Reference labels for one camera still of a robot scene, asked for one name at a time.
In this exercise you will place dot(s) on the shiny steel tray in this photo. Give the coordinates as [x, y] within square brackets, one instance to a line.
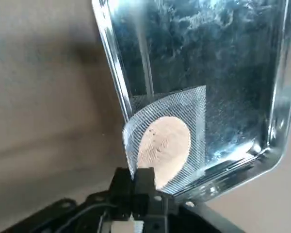
[196, 60]

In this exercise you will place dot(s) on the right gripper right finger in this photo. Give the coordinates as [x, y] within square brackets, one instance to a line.
[145, 184]

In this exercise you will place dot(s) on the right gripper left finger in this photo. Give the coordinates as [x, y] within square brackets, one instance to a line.
[121, 184]

